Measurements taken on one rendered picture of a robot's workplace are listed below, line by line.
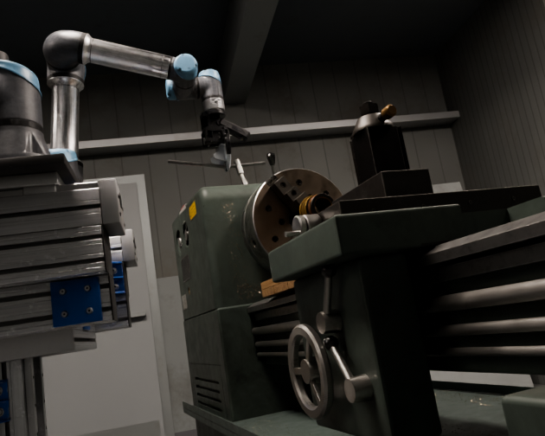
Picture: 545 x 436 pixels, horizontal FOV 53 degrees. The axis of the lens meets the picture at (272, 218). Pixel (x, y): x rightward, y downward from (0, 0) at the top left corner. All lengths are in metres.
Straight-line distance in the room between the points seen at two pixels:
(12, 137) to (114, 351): 3.36
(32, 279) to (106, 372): 3.35
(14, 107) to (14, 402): 0.62
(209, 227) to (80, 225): 0.66
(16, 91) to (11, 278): 0.37
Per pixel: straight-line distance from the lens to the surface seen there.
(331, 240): 0.77
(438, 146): 5.36
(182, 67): 1.80
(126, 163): 4.69
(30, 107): 1.22
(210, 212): 1.69
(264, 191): 1.58
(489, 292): 0.73
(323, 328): 0.87
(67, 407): 4.47
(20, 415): 1.35
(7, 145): 1.16
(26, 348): 1.22
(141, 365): 4.40
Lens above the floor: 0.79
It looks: 11 degrees up
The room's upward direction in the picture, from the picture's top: 9 degrees counter-clockwise
